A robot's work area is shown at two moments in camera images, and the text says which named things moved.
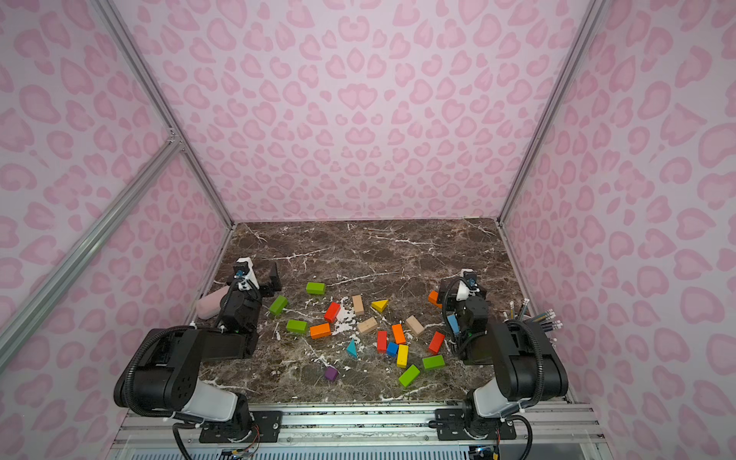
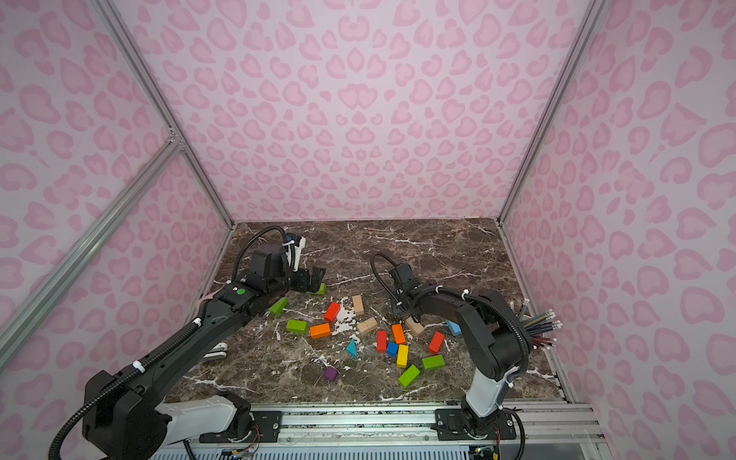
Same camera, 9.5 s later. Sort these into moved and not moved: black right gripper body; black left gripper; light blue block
Moved: black right gripper body; black left gripper
Not moved: light blue block
